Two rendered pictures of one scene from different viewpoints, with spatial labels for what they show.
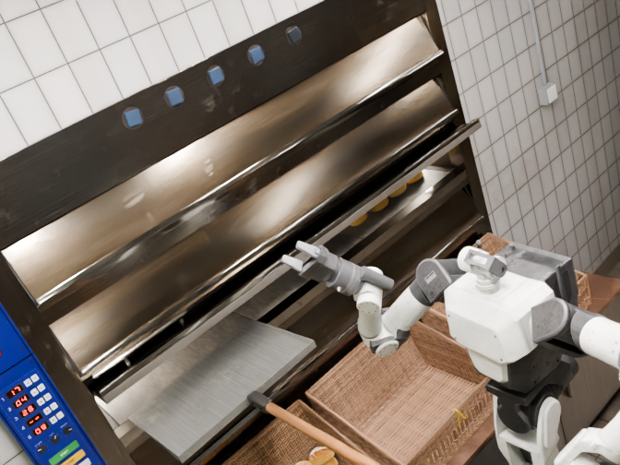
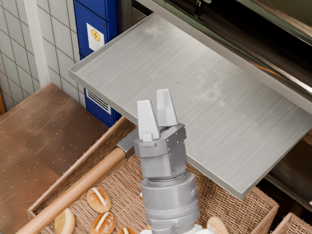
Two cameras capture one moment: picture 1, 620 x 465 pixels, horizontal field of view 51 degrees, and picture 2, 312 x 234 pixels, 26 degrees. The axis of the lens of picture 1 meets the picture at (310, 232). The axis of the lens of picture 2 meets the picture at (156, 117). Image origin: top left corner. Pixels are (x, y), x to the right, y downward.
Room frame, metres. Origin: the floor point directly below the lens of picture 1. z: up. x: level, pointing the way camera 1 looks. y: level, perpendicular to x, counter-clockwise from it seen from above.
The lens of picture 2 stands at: (1.39, -0.61, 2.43)
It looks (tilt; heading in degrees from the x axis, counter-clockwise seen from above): 51 degrees down; 75
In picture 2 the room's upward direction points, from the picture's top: straight up
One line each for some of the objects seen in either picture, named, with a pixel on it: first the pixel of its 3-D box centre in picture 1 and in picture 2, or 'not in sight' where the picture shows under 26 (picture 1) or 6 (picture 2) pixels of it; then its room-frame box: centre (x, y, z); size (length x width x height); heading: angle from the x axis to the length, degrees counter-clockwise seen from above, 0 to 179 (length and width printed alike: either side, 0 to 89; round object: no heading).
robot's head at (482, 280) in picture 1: (482, 267); not in sight; (1.42, -0.38, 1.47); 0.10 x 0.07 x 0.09; 25
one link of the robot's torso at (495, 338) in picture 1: (514, 315); not in sight; (1.44, -0.44, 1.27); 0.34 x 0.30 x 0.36; 25
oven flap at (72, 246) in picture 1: (262, 132); not in sight; (2.17, 0.03, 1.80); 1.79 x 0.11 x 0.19; 121
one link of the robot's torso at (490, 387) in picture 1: (536, 381); not in sight; (1.46, -0.46, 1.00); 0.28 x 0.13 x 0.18; 123
